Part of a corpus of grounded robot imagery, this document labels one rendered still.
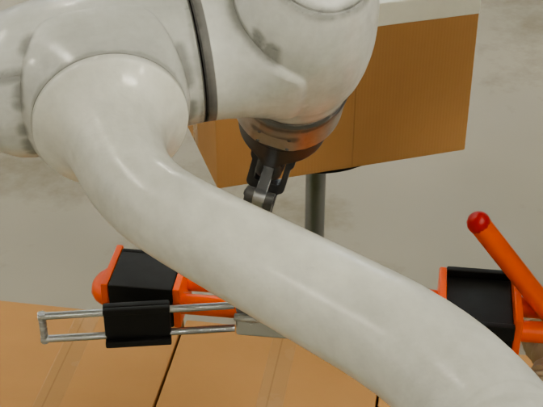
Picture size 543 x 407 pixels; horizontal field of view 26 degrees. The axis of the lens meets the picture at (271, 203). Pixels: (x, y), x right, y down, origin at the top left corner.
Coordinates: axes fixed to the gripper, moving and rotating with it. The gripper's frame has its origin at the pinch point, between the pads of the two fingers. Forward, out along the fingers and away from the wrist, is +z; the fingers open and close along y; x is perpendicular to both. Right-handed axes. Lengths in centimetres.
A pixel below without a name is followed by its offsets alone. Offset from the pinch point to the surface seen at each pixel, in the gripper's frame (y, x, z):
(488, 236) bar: -3.3, 21.7, 1.1
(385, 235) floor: -88, 27, 226
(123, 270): 7.8, -12.6, 13.8
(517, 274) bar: -1.6, 25.9, 4.1
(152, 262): 5.9, -10.1, 14.3
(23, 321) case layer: -7, -44, 125
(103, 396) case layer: 4, -22, 111
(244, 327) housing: 9.7, 1.5, 13.5
